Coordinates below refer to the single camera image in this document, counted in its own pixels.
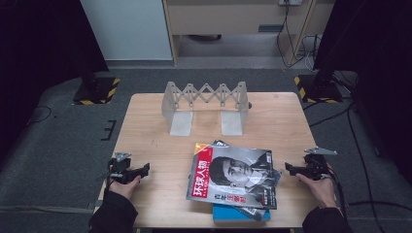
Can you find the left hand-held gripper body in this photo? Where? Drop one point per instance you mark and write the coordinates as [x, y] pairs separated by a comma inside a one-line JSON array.
[[121, 168]]

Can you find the person's left hand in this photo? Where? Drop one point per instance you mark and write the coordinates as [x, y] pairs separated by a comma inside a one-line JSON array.
[[124, 189]]

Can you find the white panel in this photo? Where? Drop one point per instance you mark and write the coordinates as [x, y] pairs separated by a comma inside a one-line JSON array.
[[129, 29]]

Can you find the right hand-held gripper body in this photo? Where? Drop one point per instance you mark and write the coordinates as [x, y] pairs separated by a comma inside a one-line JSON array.
[[315, 165]]

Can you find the dark curtain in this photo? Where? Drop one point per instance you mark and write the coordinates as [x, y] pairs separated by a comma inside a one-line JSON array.
[[382, 64]]

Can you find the stand with hazard striped base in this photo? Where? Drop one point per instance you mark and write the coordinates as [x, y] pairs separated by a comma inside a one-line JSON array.
[[319, 89], [97, 90]]

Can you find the person's right hand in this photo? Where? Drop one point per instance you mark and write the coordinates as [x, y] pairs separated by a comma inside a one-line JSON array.
[[320, 191]]

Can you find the expandable grey metal book rack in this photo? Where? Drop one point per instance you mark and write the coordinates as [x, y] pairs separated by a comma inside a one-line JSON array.
[[181, 123]]

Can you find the grey tape piece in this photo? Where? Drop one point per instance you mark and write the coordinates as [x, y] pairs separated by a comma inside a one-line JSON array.
[[91, 205]]

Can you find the thick blue book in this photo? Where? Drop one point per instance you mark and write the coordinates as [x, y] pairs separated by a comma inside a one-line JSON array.
[[223, 216]]

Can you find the light wooden desk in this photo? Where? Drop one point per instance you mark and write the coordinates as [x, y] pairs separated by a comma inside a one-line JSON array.
[[226, 16]]

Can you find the portrait cover magazine red label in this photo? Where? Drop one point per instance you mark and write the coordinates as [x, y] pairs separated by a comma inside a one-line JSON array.
[[226, 174]]

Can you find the black floor tape mark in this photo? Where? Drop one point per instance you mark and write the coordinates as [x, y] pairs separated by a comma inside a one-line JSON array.
[[111, 129]]

